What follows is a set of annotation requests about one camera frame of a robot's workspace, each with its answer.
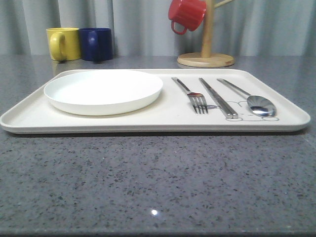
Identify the silver chopstick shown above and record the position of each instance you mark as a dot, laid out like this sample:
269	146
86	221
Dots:
214	97
221	98

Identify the white round plate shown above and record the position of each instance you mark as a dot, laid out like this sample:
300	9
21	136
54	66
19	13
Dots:
103	92

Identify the silver metal spoon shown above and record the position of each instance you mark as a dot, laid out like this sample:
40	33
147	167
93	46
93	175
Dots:
258	105

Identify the beige rabbit serving tray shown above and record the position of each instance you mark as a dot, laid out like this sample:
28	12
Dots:
170	112

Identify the wooden mug tree stand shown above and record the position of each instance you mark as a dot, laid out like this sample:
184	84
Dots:
206	58

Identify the dark blue mug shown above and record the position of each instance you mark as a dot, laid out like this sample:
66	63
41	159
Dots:
96	44

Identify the red ribbed mug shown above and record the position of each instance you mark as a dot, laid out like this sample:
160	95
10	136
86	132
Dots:
186	15

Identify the yellow mug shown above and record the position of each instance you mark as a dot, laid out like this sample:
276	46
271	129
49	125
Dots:
63	44

